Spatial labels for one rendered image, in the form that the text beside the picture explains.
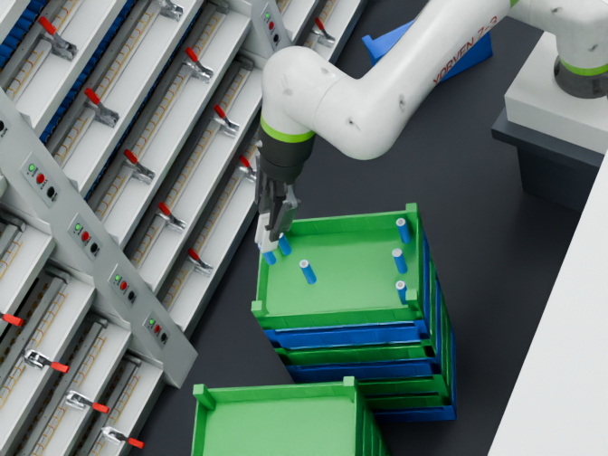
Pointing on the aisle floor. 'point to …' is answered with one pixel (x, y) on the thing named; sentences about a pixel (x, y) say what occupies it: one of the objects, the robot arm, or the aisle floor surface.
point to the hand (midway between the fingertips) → (268, 232)
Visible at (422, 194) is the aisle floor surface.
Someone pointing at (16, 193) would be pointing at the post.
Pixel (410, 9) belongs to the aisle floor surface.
